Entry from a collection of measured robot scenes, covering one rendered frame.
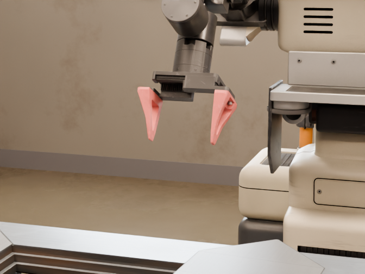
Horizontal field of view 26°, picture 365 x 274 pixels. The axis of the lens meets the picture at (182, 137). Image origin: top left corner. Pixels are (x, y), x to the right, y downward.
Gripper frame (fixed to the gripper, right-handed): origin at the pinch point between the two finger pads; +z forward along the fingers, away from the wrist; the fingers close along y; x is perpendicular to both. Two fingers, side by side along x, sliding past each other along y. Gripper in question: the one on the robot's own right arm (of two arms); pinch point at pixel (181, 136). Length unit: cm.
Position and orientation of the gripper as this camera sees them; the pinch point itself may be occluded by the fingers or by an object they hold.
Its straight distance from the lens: 118.2
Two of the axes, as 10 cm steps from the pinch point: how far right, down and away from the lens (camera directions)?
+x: 2.7, 2.7, 9.2
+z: -1.4, 9.6, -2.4
